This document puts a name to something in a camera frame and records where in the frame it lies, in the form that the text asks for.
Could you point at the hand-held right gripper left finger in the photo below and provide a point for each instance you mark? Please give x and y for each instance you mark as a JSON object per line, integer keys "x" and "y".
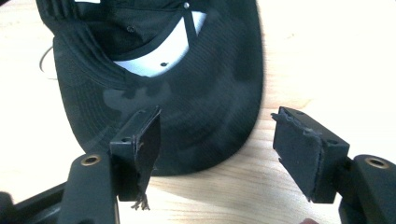
{"x": 102, "y": 174}

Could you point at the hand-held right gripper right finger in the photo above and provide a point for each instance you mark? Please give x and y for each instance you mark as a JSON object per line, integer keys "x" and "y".
{"x": 314, "y": 155}

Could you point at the black camouflage cap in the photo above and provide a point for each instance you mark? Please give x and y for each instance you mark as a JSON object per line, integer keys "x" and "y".
{"x": 174, "y": 87}

